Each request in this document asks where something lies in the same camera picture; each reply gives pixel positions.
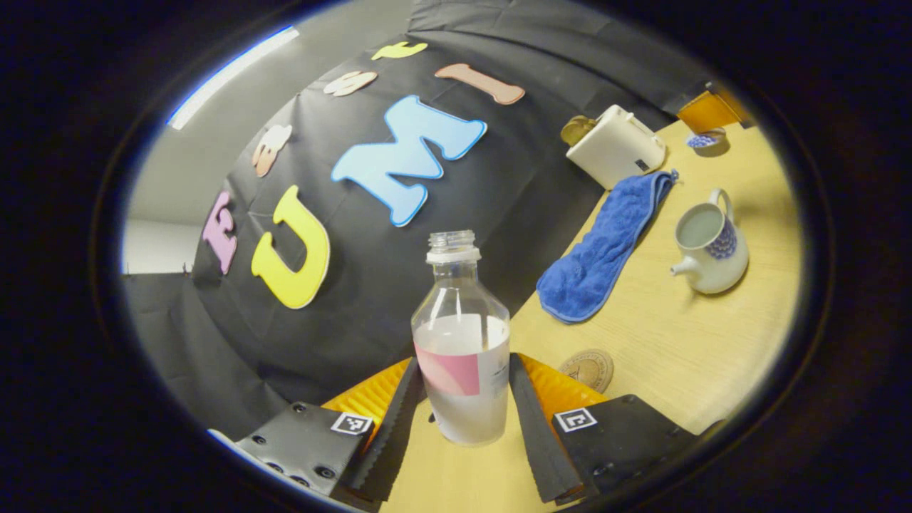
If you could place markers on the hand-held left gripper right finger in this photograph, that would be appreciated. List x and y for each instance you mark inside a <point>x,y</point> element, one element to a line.
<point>534,434</point>

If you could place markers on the blue towel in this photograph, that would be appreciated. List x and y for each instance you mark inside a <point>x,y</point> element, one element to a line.
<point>598,263</point>

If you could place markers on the white blue-patterned teacup lid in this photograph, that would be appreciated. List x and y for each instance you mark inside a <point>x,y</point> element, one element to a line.
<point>705,141</point>

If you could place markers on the round brown coaster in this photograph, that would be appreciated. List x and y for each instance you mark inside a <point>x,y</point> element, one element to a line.
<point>588,369</point>

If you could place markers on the brown toast slice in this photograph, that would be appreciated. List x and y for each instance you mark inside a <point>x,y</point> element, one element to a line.
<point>576,130</point>

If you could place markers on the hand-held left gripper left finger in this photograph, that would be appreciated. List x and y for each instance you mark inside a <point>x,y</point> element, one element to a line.
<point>388,434</point>

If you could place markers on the white blue-patterned teacup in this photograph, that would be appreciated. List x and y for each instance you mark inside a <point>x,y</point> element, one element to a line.
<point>716,267</point>

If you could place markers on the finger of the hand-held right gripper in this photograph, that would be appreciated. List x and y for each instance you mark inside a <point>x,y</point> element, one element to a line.
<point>709,112</point>

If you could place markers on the clear plastic water bottle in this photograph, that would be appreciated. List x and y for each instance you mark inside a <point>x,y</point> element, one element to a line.
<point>463,335</point>

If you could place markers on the white toaster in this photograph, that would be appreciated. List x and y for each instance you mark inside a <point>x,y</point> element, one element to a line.
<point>613,146</point>

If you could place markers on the black backdrop cloth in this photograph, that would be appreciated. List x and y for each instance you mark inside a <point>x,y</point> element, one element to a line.
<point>356,285</point>

